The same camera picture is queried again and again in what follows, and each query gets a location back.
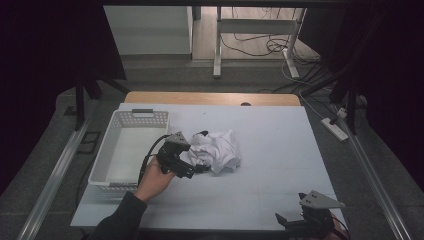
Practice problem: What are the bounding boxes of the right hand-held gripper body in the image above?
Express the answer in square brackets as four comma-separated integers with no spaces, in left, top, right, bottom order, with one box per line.
[285,189,347,240]

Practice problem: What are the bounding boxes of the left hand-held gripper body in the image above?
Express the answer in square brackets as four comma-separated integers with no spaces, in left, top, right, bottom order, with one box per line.
[155,131,197,180]

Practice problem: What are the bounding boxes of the white shirt with black collar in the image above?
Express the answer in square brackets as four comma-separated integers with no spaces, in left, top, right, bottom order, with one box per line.
[186,129,242,175]

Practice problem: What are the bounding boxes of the white plastic basket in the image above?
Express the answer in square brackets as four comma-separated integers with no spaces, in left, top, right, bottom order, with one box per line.
[87,108,171,195]

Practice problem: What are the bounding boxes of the person's left hand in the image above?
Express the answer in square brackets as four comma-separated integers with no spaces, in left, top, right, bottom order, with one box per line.
[134,155,178,203]

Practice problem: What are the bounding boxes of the person's right hand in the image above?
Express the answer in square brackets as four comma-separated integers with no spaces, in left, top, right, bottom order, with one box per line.
[329,219,350,240]

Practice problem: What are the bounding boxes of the wooden table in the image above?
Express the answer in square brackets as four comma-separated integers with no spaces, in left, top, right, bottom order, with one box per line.
[124,91,302,107]

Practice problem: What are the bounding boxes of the white power strip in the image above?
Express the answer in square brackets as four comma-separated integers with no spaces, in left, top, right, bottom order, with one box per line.
[320,117,350,142]

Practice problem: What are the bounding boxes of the black metal stand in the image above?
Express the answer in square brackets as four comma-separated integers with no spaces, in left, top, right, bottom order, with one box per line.
[73,74,132,132]
[299,71,360,136]

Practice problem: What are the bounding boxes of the black curtain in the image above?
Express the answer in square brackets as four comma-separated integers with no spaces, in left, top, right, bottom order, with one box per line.
[0,0,128,198]
[298,6,424,191]

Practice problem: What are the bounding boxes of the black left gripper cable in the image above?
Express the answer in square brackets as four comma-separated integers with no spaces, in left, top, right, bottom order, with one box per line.
[137,133,172,186]

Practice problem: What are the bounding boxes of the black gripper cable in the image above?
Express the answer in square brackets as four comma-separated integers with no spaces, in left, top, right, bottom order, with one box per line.
[332,216,353,240]
[137,133,172,186]

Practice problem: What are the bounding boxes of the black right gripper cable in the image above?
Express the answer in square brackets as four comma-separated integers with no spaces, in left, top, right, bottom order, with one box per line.
[332,216,353,240]

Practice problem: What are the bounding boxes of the aluminium rail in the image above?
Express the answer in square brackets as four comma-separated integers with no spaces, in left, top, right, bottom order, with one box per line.
[331,104,414,240]
[17,117,92,240]

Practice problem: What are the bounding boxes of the black floor frame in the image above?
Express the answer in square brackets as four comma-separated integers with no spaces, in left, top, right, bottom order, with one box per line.
[77,131,102,155]

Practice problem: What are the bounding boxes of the white floor cable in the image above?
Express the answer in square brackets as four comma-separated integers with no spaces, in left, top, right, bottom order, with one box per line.
[281,48,329,122]

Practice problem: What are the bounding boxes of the black floor cables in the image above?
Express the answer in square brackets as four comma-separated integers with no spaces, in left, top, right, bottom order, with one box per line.
[219,7,334,96]

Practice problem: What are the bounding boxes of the white desk frame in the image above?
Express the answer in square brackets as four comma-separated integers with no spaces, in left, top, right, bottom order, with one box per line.
[212,6,308,80]

